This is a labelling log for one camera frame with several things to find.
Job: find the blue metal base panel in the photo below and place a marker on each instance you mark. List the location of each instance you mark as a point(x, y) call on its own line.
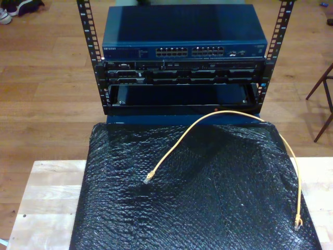
point(156, 119)

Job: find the black rack shelf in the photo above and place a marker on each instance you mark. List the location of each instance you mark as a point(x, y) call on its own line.
point(169, 109)

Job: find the black rack server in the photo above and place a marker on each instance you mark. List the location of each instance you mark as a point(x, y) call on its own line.
point(182, 75)

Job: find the black bubble mat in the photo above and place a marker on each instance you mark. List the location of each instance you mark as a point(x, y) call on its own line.
point(182, 208)

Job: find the brown chair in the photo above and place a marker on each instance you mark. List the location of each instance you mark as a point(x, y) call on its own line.
point(318, 84)

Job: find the white sneaker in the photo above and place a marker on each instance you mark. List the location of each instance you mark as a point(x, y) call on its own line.
point(4, 16)

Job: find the small blue floor object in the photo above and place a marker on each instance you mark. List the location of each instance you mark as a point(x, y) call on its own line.
point(323, 4)

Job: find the small white object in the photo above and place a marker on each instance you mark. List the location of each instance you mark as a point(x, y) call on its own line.
point(3, 242)

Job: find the blue network switch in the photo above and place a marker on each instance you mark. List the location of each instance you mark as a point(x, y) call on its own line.
point(182, 26)

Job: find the black perforated rack frame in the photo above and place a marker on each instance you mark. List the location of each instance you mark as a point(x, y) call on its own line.
point(88, 26)

